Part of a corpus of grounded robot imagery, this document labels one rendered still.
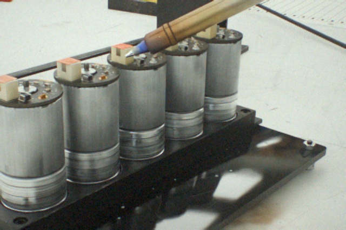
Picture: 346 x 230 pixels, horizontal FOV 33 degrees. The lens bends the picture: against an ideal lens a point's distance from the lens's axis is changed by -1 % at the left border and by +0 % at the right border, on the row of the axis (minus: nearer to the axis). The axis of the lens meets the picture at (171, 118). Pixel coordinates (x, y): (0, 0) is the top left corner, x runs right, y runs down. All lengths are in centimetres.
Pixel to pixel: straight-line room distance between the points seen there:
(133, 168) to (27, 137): 6
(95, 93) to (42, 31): 32
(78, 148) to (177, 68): 6
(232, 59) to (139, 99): 6
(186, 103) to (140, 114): 3
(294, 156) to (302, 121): 7
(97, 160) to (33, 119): 4
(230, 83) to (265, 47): 22
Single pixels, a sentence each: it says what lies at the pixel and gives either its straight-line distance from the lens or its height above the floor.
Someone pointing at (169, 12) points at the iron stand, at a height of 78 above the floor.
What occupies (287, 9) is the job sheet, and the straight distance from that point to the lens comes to 65.
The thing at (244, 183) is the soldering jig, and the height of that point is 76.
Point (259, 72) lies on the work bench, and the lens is 44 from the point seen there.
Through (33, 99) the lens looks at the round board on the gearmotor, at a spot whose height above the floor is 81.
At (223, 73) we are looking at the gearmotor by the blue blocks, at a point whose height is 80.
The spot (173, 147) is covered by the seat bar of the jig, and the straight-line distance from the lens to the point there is 26.
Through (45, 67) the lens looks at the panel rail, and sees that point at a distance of 23.
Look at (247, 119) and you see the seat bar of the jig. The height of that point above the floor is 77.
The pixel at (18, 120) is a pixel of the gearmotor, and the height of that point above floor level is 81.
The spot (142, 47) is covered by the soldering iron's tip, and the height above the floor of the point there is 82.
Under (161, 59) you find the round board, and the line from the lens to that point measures 24.
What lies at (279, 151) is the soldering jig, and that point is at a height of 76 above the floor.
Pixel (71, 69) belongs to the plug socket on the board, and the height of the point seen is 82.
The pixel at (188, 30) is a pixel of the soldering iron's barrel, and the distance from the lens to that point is 21.
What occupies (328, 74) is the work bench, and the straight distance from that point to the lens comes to 45.
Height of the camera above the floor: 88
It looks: 23 degrees down
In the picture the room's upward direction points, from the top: 2 degrees clockwise
